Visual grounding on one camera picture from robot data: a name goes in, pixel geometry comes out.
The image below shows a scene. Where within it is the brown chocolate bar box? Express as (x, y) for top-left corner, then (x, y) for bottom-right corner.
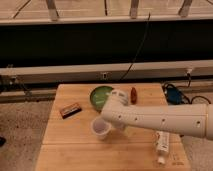
(59, 103), (82, 119)

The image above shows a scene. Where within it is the white wall outlet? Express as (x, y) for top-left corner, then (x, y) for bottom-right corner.
(101, 72), (109, 80)

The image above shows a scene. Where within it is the green bowl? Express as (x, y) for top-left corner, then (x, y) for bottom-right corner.
(90, 86), (113, 112)

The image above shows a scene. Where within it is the white toothpaste tube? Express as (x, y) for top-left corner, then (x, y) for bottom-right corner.
(156, 131), (170, 165)

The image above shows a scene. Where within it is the white ceramic cup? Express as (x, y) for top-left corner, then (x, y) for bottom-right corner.
(91, 116), (111, 140)

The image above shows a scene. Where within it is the black hanging cable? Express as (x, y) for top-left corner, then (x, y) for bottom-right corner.
(118, 12), (152, 82)

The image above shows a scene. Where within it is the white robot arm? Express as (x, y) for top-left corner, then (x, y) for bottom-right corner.
(101, 89), (213, 140)

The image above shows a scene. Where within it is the black floor cable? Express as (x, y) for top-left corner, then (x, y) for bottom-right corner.
(162, 73), (212, 105)

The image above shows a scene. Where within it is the blue power adapter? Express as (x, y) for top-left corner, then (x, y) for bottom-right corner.
(167, 88), (182, 104)

